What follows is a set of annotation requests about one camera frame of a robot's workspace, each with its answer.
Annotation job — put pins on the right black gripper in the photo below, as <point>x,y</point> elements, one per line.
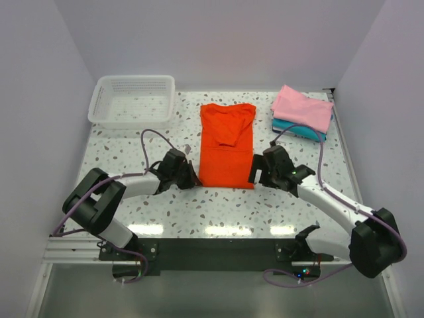
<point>259,163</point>

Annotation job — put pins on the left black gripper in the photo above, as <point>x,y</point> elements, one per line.
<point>192,177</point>

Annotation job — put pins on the orange t-shirt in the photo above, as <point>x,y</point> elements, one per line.
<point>226,145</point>

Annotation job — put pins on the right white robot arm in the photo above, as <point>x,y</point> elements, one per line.
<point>374,239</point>

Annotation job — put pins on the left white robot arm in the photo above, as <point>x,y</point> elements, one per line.
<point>95,200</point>

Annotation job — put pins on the teal folded t-shirt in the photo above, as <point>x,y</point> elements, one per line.
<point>302,131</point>

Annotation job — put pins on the pink folded t-shirt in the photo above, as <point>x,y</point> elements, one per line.
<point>295,107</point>

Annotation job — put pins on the white plastic basket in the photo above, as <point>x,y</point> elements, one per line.
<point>133,102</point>

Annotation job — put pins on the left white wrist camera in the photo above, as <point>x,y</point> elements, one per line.
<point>187,149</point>

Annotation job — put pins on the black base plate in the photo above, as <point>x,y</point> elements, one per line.
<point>211,254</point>

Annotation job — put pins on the aluminium frame rail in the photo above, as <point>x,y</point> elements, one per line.
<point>73,282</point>

